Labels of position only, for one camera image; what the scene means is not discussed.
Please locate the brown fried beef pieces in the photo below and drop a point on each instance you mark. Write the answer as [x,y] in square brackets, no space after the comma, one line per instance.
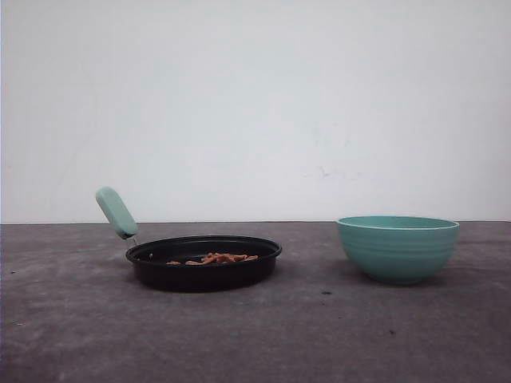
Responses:
[215,258]

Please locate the black frying pan mint handle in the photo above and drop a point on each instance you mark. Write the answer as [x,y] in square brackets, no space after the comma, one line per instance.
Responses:
[149,259]

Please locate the mint green ceramic bowl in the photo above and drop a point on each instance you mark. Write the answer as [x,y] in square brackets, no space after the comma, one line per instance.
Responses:
[399,250]

